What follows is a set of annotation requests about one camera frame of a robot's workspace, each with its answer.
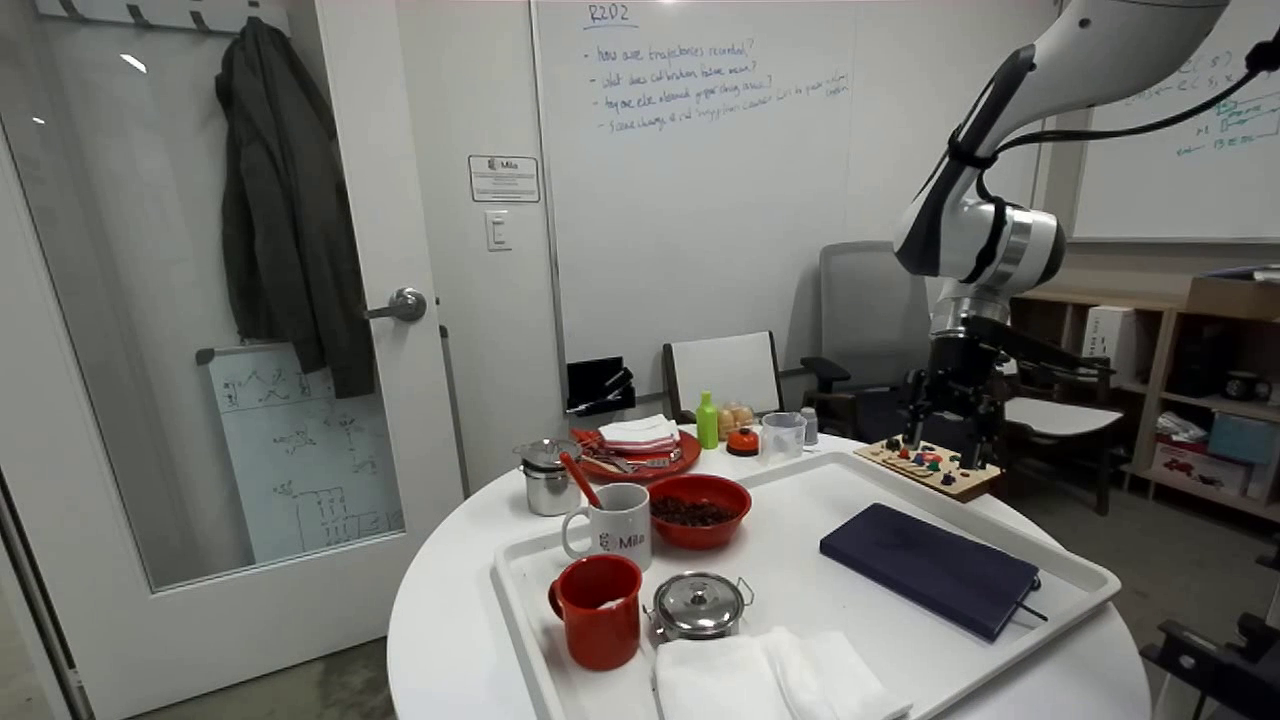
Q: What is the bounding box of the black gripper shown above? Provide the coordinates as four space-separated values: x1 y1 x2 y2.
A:
904 321 1023 464

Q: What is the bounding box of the dark blue cloth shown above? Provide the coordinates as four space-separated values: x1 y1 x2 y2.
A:
817 501 1053 645

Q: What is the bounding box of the white rectangular serving tray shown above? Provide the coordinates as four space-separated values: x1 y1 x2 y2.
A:
486 443 1127 720

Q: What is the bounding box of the wooden busy board with buttons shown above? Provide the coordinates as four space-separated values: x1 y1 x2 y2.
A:
854 430 1009 509

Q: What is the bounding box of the black chair with white tablet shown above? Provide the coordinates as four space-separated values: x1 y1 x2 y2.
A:
991 315 1133 515

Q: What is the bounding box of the grey upholstered armchair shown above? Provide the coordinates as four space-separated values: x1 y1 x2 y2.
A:
795 234 937 443

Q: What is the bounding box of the clear plastic cup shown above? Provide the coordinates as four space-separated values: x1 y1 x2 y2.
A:
759 407 813 458

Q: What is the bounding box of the white binder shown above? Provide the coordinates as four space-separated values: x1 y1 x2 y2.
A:
1076 301 1141 370

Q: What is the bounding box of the small green bottle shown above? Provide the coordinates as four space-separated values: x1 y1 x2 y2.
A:
692 387 724 451

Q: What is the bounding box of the pink storage box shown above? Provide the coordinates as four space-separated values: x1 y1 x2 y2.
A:
1150 437 1263 501

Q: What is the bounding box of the wooden shelving unit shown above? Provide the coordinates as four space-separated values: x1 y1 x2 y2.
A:
1011 270 1280 526

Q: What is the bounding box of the red bowl with dark food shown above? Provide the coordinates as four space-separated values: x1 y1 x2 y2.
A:
648 473 754 552

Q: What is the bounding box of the large whiteboard with blue writing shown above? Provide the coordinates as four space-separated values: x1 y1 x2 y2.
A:
526 0 1064 403

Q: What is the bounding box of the light blue storage box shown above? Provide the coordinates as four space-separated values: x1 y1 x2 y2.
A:
1205 412 1280 473

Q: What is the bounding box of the red round plate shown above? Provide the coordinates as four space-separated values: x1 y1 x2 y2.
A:
570 422 704 489

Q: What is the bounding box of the white folded paper napkin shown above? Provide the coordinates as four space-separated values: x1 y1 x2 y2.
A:
596 412 686 456

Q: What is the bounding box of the small steel pot with lid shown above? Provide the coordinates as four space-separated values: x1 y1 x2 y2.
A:
640 566 759 649

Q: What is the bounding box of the framed whiteboard with green writing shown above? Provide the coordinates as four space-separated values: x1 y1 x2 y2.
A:
1072 0 1280 249

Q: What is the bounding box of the white ceramic mug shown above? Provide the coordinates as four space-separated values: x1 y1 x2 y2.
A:
555 479 656 571

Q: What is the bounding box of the large white folded cloth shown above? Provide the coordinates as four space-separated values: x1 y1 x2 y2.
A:
648 632 795 720

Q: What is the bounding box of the red spoon in mug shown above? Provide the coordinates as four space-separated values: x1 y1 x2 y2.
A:
555 447 606 512

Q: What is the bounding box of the red plastic cup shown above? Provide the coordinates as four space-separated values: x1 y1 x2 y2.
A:
545 552 648 675

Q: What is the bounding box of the steel lidded canister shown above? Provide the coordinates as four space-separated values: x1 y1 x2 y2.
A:
514 437 585 518

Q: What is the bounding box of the white door with glass panel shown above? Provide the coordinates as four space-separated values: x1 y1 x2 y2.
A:
0 0 473 720

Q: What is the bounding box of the small leaning whiteboard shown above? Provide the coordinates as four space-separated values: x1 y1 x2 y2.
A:
200 338 406 566

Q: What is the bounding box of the dark grey hanging jacket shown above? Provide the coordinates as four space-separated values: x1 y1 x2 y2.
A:
210 12 380 401

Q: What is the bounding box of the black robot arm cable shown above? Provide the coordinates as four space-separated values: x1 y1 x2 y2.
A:
991 31 1280 162

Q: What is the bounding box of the black wall file holder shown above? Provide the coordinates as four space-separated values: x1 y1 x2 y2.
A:
560 352 640 420

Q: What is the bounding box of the white light switch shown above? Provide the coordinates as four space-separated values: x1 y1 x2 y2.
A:
481 205 514 255

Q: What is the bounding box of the white framed wall sign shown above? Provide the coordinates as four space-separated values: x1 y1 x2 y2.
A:
465 153 545 206

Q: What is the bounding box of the silver door lever handle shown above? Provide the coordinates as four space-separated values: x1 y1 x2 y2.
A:
362 283 433 326

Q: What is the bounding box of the wall coat hook rack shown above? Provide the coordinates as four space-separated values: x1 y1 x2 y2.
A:
30 0 262 35

